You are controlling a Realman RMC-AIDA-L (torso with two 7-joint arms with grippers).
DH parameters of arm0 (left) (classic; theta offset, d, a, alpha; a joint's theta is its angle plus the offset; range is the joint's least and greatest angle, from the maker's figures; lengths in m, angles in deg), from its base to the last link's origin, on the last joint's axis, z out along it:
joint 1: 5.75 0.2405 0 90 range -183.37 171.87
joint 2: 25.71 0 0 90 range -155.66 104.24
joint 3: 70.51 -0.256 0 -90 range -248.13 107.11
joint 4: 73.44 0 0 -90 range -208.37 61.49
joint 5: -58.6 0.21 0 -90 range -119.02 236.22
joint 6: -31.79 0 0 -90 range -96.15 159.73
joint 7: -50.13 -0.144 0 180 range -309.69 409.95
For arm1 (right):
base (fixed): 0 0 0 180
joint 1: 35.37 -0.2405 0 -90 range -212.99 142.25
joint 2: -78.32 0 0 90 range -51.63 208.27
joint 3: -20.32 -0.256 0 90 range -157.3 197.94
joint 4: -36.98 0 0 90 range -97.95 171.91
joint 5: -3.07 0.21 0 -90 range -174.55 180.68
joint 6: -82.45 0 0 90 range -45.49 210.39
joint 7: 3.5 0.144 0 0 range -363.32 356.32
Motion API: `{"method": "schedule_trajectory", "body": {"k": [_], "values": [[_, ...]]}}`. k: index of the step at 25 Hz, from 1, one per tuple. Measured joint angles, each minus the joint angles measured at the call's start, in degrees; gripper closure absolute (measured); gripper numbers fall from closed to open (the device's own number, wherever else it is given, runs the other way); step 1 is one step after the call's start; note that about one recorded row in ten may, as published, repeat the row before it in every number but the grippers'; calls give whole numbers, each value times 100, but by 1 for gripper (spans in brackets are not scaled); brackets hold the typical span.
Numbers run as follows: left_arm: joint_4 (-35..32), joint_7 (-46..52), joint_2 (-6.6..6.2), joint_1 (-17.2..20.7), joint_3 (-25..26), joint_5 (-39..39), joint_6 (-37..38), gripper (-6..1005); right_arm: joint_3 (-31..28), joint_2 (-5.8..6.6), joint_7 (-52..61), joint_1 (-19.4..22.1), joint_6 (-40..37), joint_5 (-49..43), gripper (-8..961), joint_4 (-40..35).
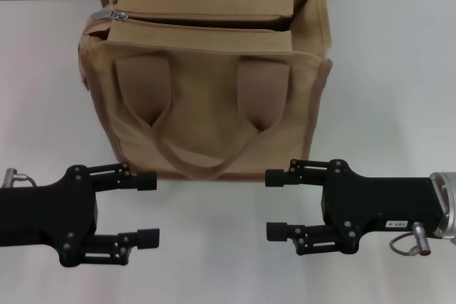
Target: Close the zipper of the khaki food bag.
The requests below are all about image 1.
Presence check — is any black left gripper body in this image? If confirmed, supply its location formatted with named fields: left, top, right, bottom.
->
left=0, top=164, right=100, bottom=268

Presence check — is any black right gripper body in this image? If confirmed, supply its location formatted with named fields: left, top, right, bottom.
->
left=320, top=159, right=446, bottom=252

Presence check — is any khaki canvas food bag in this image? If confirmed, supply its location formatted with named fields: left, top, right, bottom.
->
left=77, top=0, right=335, bottom=181

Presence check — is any silver metal zipper pull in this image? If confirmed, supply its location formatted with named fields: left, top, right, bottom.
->
left=90, top=10, right=128, bottom=22

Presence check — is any left gripper cable with connectors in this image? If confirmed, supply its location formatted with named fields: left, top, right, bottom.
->
left=2, top=167, right=38, bottom=188

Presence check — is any gripper cable with connectors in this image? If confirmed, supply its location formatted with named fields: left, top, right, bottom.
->
left=2, top=167, right=38, bottom=188
left=389, top=221, right=432, bottom=257

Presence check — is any right gripper cable with connectors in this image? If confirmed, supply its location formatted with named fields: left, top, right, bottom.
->
left=389, top=221, right=432, bottom=257

